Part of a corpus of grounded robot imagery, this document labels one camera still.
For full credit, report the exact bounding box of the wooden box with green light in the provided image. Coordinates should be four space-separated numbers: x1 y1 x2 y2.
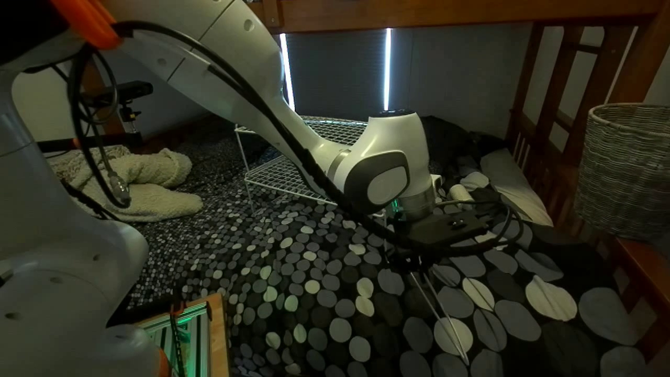
133 290 232 377

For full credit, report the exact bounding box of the beige crumpled towel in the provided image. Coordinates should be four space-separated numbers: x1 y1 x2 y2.
44 144 206 223

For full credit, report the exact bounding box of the black grey dotted duvet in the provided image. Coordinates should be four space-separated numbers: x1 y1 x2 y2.
103 113 670 377

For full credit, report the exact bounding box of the white wire shoe rack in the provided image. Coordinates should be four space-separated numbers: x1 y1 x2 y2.
232 113 372 209

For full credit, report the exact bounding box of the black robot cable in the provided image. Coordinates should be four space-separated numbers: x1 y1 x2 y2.
64 18 520 257

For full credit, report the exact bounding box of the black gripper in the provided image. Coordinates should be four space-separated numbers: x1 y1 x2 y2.
390 219 438 271

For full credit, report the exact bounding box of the brown wooden footboard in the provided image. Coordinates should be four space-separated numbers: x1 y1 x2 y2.
602 233 670 364

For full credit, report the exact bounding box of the grey window blind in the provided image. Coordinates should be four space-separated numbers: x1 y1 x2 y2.
279 24 532 138

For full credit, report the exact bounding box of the black camera on stand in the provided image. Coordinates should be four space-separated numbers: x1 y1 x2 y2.
34 79 155 155

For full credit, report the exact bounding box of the grey woven laundry basket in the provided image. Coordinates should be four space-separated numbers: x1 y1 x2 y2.
574 100 670 243

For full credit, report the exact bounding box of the orange cable clip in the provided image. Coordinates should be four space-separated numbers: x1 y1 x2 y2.
48 0 118 51

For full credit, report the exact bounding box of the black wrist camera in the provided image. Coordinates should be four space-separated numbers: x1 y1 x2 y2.
416 206 495 246

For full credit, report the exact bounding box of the white flat pillow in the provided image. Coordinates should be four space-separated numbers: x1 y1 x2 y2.
479 146 555 227

